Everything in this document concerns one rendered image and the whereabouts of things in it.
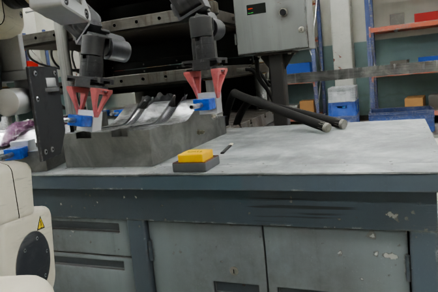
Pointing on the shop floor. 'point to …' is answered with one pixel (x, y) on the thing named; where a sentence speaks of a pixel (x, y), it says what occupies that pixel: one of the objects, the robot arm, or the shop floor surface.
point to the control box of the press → (272, 19)
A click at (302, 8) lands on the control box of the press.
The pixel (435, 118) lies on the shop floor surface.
